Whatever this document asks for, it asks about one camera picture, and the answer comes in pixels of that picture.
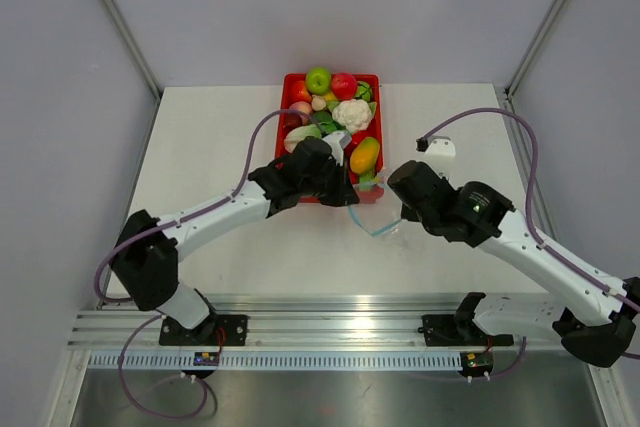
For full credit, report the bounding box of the red bell pepper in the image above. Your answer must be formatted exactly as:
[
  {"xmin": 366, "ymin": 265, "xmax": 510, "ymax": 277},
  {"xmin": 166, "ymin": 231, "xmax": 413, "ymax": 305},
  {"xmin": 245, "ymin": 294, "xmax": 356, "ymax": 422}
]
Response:
[{"xmin": 349, "ymin": 131, "xmax": 368, "ymax": 148}]

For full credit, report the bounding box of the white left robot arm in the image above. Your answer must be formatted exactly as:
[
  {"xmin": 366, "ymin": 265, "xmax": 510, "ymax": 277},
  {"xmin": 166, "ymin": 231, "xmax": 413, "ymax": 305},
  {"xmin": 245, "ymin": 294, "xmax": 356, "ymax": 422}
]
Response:
[{"xmin": 109, "ymin": 131, "xmax": 359, "ymax": 345}]

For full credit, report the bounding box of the white slotted cable duct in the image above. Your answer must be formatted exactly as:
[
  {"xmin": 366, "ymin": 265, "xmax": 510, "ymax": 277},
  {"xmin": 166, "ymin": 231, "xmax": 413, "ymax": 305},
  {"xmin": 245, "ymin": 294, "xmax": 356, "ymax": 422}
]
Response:
[{"xmin": 88, "ymin": 350, "xmax": 462, "ymax": 372}]

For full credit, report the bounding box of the green apple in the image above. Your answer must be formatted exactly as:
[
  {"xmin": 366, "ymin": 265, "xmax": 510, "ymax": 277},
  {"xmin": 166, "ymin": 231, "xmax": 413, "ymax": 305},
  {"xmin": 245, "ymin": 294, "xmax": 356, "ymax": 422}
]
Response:
[{"xmin": 305, "ymin": 67, "xmax": 332, "ymax": 96}]

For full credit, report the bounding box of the green cucumber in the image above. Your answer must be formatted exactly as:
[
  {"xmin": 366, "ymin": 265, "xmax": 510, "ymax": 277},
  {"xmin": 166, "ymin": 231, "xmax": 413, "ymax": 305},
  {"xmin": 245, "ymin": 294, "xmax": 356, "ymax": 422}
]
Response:
[{"xmin": 358, "ymin": 170, "xmax": 379, "ymax": 192}]

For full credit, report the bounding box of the left aluminium frame post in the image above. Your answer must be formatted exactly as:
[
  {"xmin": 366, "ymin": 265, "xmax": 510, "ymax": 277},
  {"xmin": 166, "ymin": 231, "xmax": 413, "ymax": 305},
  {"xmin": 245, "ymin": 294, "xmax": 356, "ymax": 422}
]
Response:
[{"xmin": 99, "ymin": 0, "xmax": 163, "ymax": 103}]

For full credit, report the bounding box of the dark green round vegetable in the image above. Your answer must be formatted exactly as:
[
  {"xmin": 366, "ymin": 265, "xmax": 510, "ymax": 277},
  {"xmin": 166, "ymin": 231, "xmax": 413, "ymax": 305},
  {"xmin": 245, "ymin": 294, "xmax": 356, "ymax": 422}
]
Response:
[{"xmin": 354, "ymin": 81, "xmax": 374, "ymax": 102}]

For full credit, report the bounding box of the right aluminium frame post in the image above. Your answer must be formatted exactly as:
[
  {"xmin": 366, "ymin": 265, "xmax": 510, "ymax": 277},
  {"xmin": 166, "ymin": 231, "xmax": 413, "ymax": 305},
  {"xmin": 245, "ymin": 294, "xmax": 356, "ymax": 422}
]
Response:
[{"xmin": 504, "ymin": 0, "xmax": 570, "ymax": 103}]

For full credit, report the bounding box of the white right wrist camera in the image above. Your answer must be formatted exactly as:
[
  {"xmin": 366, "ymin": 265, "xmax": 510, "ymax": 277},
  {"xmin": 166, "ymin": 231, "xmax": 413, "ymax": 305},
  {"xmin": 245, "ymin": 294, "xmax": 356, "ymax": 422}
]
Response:
[{"xmin": 418, "ymin": 136, "xmax": 456, "ymax": 177}]

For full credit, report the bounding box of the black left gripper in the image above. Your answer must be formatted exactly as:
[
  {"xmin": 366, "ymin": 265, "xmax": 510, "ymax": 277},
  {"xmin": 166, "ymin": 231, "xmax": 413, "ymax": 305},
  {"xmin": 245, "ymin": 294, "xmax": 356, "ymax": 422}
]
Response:
[{"xmin": 299, "ymin": 159, "xmax": 358, "ymax": 208}]

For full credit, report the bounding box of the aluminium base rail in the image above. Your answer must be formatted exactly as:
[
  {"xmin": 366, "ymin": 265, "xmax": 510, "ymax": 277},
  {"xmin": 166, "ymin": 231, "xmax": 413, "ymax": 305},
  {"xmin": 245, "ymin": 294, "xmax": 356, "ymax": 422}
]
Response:
[{"xmin": 67, "ymin": 293, "xmax": 561, "ymax": 352}]

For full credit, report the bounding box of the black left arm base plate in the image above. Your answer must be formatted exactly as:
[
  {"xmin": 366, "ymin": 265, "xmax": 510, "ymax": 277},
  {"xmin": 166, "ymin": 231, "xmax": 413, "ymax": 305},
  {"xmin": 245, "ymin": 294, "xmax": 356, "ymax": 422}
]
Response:
[{"xmin": 159, "ymin": 314, "xmax": 248, "ymax": 347}]

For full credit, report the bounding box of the green lettuce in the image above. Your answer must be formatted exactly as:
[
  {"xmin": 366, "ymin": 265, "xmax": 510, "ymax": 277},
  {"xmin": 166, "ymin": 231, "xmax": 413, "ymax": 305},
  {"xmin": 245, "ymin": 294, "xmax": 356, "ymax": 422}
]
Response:
[{"xmin": 283, "ymin": 124, "xmax": 322, "ymax": 153}]

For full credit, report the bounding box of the red plastic tray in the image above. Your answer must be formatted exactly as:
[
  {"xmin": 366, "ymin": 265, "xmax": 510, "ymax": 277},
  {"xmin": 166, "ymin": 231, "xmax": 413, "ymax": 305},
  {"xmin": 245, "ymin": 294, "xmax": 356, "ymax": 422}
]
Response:
[{"xmin": 274, "ymin": 73, "xmax": 384, "ymax": 185}]

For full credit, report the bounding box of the white cauliflower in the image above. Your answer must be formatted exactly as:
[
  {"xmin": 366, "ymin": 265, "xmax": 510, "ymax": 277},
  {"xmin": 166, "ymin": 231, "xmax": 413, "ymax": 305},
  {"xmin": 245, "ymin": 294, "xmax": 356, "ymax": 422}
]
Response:
[{"xmin": 332, "ymin": 99, "xmax": 374, "ymax": 134}]

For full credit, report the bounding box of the red apple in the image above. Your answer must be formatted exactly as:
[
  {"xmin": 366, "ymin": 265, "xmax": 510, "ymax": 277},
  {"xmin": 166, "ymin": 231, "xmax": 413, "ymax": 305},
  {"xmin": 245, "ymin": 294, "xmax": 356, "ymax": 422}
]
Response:
[{"xmin": 330, "ymin": 72, "xmax": 358, "ymax": 101}]

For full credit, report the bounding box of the aluminium frame post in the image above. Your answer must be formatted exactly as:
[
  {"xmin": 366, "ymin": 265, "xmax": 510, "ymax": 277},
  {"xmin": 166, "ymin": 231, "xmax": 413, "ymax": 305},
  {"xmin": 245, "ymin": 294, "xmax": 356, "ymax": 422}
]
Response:
[
  {"xmin": 99, "ymin": 0, "xmax": 163, "ymax": 103},
  {"xmin": 504, "ymin": 0, "xmax": 570, "ymax": 103}
]

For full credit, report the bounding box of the pink peach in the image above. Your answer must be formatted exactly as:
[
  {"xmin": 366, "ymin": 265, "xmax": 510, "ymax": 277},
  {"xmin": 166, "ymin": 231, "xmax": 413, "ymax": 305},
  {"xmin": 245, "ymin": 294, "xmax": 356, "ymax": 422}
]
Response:
[{"xmin": 289, "ymin": 101, "xmax": 313, "ymax": 125}]

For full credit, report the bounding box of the yellow orange mango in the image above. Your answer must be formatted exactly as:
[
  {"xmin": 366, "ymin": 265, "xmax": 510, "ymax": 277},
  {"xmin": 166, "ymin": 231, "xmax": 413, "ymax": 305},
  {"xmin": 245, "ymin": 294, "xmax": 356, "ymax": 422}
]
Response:
[{"xmin": 349, "ymin": 137, "xmax": 380, "ymax": 175}]

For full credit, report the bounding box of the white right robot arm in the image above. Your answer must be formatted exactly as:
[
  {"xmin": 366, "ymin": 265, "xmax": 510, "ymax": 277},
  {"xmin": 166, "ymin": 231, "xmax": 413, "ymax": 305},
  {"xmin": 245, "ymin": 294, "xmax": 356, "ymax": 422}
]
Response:
[{"xmin": 388, "ymin": 160, "xmax": 639, "ymax": 368}]

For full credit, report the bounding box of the garlic bulb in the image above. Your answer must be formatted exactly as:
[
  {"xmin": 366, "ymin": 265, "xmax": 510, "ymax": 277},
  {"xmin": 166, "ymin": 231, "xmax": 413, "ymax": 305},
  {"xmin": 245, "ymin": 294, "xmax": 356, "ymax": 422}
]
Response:
[{"xmin": 311, "ymin": 95, "xmax": 327, "ymax": 112}]

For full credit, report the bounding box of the clear zip top bag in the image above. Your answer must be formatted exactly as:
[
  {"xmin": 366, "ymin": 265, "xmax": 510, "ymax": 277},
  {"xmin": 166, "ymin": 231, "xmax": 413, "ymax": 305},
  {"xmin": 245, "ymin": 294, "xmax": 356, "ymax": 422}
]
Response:
[{"xmin": 348, "ymin": 171, "xmax": 402, "ymax": 238}]

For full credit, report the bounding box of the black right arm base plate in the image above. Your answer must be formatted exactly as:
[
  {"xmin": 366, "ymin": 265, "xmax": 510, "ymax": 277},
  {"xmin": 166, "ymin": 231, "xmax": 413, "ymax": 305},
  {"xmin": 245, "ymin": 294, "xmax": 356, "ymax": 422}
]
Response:
[{"xmin": 418, "ymin": 314, "xmax": 515, "ymax": 348}]

